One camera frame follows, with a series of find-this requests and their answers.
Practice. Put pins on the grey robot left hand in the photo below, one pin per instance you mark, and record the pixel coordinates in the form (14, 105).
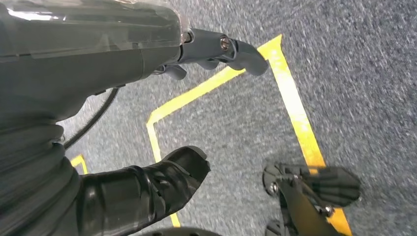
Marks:
(81, 62)

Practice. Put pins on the robot left leg black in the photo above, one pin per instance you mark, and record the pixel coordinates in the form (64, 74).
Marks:
(146, 195)

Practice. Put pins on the robot left foot black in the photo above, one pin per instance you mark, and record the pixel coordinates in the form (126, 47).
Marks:
(332, 185)

